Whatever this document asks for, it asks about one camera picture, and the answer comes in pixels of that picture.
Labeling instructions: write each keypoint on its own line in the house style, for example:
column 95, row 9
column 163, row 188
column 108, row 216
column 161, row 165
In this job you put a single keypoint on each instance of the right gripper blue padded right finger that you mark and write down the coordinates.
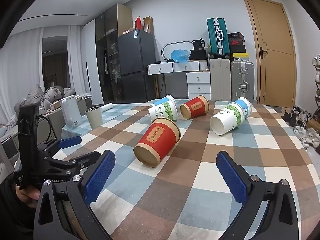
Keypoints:
column 279, row 220

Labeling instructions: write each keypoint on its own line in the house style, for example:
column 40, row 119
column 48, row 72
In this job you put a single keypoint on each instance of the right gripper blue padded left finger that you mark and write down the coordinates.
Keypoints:
column 63, row 210

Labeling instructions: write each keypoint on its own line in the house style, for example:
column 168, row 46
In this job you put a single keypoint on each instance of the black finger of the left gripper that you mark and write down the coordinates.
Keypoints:
column 77, row 161

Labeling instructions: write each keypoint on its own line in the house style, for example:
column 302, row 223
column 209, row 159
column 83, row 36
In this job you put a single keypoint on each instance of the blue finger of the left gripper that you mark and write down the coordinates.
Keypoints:
column 69, row 142

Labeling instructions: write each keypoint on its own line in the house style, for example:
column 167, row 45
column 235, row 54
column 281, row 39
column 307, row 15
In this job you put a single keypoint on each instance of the red paper cup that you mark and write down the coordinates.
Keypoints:
column 158, row 140
column 195, row 107

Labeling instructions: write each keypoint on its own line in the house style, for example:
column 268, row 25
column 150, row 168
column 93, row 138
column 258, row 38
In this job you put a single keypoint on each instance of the beige tumbler cup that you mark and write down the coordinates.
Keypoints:
column 94, row 117

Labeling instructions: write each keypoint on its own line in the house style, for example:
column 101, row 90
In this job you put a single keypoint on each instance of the left white green paper cup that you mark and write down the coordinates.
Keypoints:
column 164, row 108

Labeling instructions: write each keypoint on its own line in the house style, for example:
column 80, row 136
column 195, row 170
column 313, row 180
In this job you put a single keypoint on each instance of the white green paper cup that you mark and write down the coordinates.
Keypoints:
column 231, row 116
column 164, row 108

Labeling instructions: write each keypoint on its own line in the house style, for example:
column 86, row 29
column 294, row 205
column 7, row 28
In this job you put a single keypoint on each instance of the right white green paper cup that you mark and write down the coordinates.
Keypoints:
column 231, row 116

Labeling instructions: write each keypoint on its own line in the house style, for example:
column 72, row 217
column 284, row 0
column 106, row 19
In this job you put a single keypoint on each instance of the person's left hand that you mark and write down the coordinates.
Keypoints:
column 29, row 196

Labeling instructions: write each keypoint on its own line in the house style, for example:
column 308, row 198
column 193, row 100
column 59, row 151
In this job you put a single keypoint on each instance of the white appliance box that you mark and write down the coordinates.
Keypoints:
column 70, row 110

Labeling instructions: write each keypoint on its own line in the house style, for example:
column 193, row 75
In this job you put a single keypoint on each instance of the white paper roll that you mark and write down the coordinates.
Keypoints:
column 106, row 107

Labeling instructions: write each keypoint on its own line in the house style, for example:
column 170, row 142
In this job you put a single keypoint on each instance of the grey jacket on sofa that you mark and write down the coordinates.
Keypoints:
column 44, row 98

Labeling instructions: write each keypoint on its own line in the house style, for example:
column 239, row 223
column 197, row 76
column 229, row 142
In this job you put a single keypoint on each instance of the checkered tablecloth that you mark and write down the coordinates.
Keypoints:
column 185, row 196

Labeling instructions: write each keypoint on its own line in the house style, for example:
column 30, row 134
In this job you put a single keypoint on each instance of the white curtain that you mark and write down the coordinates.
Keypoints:
column 21, row 69

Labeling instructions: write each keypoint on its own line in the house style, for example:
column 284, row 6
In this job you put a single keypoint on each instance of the pile of shoes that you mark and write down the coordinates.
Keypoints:
column 304, row 126

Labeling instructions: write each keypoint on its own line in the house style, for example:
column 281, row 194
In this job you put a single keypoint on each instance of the black refrigerator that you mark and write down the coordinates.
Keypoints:
column 136, row 53

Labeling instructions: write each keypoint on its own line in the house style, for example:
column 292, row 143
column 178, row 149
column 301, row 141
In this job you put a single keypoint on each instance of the dark glass cabinet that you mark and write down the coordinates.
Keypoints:
column 108, row 27

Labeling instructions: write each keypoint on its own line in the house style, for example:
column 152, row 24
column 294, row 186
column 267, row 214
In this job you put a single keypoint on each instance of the red fire extinguisher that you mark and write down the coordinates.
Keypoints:
column 138, row 23

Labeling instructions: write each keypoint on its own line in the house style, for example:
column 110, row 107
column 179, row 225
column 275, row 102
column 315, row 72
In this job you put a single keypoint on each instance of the cardboard box on fridge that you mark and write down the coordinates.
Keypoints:
column 148, row 24

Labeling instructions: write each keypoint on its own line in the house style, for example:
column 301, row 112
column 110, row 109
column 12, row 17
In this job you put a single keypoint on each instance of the blue plastic bag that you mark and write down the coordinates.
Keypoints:
column 180, row 56

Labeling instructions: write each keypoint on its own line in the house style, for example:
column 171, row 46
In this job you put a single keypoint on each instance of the white desk with drawers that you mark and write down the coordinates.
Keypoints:
column 181, row 80

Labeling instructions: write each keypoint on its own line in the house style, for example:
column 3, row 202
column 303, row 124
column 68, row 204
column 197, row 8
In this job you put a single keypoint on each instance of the silver suitcase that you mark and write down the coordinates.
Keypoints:
column 242, row 80

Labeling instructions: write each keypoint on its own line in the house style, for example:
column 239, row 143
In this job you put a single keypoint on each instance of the beige suitcase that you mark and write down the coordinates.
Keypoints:
column 220, row 75

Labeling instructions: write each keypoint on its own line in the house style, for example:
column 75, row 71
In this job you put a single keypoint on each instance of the black bag on desk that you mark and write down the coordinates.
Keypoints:
column 199, row 52

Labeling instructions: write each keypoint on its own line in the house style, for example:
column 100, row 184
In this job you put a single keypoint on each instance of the shoe rack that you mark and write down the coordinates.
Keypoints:
column 316, row 64

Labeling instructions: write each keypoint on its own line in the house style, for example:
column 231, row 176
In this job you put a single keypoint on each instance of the wooden door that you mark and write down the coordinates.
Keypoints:
column 275, row 51

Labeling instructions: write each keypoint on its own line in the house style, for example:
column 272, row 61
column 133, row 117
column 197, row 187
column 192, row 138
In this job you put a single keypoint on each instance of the stacked shoe boxes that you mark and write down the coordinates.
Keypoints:
column 237, row 47

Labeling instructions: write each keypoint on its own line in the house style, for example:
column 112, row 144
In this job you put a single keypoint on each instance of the teal suitcase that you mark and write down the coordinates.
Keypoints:
column 218, row 37

